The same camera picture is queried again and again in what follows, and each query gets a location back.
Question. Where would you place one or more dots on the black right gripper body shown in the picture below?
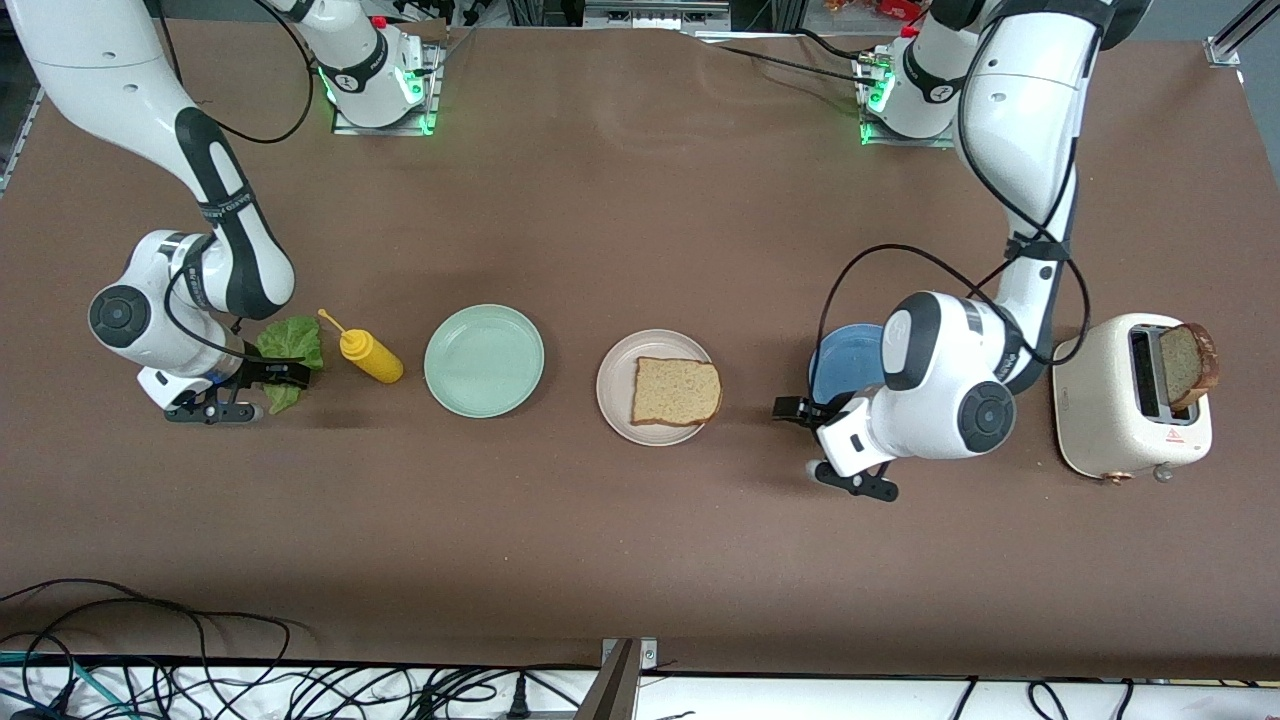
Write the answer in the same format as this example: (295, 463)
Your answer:
(256, 373)

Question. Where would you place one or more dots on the white two-slot toaster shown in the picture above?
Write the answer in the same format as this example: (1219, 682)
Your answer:
(1100, 410)

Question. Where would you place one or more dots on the blue round plate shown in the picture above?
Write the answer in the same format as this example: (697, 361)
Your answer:
(845, 365)

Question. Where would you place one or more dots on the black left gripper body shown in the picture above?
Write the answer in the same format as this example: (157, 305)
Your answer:
(826, 409)

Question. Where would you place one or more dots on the green lettuce leaf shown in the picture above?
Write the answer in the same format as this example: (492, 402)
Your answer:
(295, 338)

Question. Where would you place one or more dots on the metal table bracket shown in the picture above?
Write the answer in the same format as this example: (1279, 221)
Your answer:
(620, 690)

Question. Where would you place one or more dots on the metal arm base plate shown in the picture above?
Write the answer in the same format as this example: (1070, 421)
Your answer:
(432, 100)
(905, 142)

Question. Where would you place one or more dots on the aluminium frame profile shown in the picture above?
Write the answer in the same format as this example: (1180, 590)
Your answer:
(1235, 40)

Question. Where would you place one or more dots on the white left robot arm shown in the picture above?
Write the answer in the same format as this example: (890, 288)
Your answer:
(1020, 110)

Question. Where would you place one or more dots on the grey power strip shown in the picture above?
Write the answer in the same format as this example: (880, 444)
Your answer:
(655, 12)

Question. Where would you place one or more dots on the brown bread slice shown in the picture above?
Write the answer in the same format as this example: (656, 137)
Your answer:
(1185, 365)
(677, 392)

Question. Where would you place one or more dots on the black power plug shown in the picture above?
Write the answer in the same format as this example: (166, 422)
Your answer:
(518, 698)

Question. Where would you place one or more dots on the beige round plate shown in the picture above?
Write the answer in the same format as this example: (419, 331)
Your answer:
(615, 385)

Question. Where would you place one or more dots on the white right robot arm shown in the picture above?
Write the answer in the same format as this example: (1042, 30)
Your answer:
(100, 60)

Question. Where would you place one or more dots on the green round plate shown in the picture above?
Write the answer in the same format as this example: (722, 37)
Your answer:
(484, 361)

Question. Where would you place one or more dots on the yellow mustard squeeze bottle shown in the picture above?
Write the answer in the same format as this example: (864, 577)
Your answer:
(372, 358)

